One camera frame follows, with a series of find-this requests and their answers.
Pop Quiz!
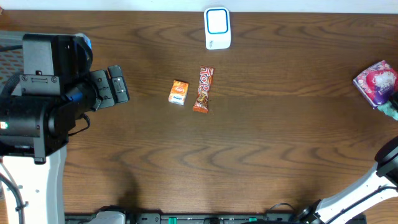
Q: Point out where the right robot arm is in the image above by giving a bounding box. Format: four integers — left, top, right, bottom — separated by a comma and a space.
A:
295, 138, 397, 223

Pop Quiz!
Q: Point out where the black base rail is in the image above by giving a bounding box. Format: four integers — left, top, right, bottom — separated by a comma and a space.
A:
65, 205, 299, 224

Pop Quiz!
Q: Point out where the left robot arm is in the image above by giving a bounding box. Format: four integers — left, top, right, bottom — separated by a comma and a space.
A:
1, 34, 129, 223

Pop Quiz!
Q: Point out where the teal snack packet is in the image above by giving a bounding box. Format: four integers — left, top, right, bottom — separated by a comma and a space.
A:
377, 101, 398, 121

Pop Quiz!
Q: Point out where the orange Top chocolate bar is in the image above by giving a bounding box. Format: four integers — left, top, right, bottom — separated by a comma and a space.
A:
193, 66, 215, 113

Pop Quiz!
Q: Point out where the red purple snack packet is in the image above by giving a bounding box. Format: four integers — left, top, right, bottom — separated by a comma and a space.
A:
353, 60, 397, 109

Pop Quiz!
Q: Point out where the small orange box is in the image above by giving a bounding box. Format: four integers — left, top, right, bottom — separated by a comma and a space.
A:
169, 80, 189, 105

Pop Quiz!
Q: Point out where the white barcode scanner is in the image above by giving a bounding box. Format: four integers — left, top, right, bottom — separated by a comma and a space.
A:
203, 7, 231, 50

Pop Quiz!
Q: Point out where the dark grey plastic basket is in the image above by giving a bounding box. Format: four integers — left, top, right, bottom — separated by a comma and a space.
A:
0, 30, 25, 90

